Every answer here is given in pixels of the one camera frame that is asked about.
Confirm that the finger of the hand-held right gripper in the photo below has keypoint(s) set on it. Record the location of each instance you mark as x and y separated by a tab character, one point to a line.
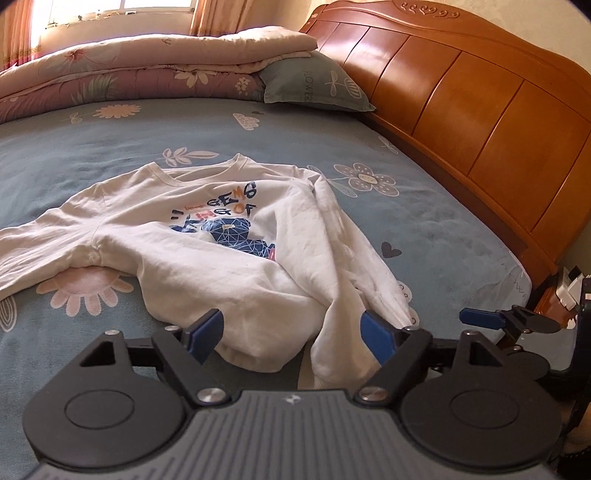
480	318

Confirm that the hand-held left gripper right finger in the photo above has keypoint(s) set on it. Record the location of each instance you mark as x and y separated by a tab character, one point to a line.
376	339

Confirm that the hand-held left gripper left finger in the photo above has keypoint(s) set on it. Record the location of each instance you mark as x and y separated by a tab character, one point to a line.
205	334

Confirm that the white long-sleeve printed shirt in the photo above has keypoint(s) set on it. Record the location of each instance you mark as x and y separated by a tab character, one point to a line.
184	258

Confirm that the wooden nightstand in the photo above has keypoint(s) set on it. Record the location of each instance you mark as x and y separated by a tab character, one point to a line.
547	300

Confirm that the white box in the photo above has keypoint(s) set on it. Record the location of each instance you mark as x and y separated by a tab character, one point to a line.
569	288

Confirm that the wooden headboard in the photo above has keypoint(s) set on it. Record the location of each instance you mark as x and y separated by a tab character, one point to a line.
461	101

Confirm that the green pillow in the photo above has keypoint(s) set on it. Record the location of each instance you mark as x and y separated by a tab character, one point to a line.
318	83

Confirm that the folded pink floral quilt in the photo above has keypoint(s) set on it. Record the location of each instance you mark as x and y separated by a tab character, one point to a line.
138	78

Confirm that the pink curtain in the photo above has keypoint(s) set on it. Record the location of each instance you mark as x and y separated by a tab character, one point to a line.
21	32
205	16

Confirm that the window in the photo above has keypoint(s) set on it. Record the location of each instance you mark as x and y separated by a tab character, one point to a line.
115	11

